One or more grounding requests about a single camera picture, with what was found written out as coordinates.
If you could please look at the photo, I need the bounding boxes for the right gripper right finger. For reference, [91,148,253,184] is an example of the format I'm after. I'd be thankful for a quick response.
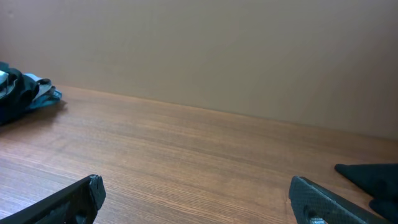
[289,176,390,224]

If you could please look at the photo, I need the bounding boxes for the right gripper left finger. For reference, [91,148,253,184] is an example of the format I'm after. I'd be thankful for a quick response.
[1,174,106,224]

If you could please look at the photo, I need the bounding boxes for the light blue t-shirt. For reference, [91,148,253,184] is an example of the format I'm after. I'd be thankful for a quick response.
[24,73,62,111]

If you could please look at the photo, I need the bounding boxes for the black shirt on right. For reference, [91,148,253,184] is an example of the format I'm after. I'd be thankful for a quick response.
[335,164,397,224]

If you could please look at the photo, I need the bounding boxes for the folded black shirt on stack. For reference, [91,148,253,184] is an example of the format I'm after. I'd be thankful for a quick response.
[1,62,39,125]

